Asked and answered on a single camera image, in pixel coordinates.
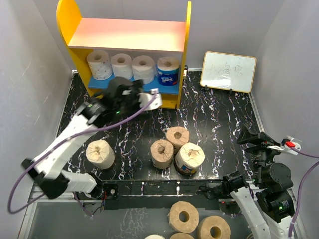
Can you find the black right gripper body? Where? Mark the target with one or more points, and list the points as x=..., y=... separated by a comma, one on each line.
x=261, y=143

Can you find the white patterned roll on shelf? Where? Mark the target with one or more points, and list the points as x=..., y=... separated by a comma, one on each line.
x=99, y=64

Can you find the brown tape roll, bottom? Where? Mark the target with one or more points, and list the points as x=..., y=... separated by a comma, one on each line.
x=181, y=236

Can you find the brown wrapped roll,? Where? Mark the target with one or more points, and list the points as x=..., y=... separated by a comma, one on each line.
x=162, y=154
x=177, y=136

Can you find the whiteboard with yellow frame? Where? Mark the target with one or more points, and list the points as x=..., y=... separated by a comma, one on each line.
x=228, y=72

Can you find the cream wrapped roll, left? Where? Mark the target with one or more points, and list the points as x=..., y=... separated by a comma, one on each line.
x=100, y=154

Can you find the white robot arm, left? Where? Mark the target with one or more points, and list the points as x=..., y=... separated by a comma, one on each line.
x=47, y=168

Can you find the white roll, bottom edge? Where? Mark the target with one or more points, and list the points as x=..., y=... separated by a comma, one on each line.
x=154, y=237

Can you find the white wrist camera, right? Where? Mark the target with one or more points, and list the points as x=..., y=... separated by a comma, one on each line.
x=288, y=145

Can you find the beige wrapped roll, dark label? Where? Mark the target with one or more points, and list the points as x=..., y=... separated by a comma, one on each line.
x=189, y=158

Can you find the white toilet paper roll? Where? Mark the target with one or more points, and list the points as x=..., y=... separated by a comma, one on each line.
x=144, y=68

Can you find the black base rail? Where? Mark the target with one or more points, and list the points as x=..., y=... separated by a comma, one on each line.
x=157, y=194

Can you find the brown tape roll, upper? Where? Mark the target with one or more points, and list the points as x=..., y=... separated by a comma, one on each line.
x=183, y=217

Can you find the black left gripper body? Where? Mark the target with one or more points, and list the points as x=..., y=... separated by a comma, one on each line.
x=132, y=102

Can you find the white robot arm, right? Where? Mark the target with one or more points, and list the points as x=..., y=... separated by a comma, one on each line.
x=269, y=213

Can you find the brown tape roll,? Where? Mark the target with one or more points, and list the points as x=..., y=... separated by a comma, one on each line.
x=181, y=236
x=183, y=217
x=213, y=227

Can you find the brown tape roll, right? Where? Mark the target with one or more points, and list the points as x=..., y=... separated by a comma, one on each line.
x=213, y=227

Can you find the yellow shelf with coloured boards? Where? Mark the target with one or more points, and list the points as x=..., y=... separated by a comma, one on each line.
x=83, y=35

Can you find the brown wrapped roll, back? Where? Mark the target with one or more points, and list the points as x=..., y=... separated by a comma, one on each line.
x=177, y=136

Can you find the brown wrapped roll, front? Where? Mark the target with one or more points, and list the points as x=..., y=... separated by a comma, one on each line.
x=162, y=154

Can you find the blue toilet paper roll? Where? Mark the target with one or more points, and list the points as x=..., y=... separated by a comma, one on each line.
x=168, y=71

